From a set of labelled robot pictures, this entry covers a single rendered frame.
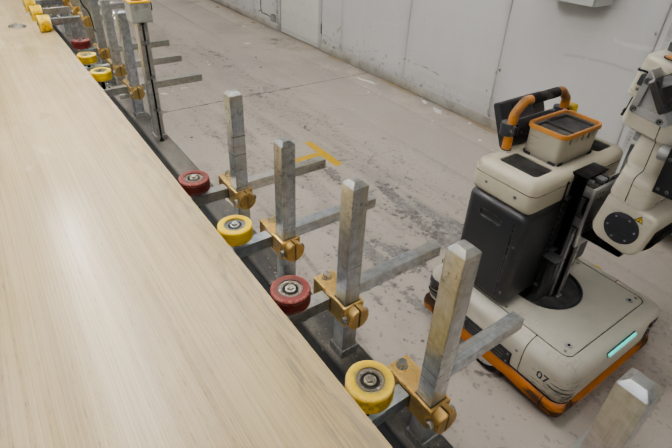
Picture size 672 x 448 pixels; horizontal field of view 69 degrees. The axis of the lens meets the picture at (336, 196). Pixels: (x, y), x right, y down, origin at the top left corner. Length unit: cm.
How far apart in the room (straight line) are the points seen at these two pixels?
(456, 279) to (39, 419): 64
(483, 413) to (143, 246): 135
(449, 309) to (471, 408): 125
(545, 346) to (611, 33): 217
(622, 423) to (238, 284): 67
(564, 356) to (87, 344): 145
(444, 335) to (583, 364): 114
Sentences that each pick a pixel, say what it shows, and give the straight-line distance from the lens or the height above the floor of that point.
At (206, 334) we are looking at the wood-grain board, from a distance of 91.
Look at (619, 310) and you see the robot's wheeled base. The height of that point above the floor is 28.
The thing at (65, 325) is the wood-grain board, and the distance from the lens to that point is 100.
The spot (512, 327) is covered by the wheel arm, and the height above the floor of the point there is 82.
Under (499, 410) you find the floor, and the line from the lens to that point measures 201.
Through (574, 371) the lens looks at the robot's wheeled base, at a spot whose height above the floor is 27.
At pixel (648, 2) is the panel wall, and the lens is 340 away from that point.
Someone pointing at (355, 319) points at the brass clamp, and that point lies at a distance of 101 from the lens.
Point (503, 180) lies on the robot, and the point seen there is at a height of 78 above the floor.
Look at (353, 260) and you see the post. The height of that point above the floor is 97.
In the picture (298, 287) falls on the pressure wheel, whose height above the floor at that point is 90.
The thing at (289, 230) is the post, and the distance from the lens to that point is 116.
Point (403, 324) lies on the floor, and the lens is 217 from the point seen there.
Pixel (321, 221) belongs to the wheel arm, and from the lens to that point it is 126.
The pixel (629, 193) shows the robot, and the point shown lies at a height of 84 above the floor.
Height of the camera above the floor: 157
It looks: 32 degrees down
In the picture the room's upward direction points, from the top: 3 degrees clockwise
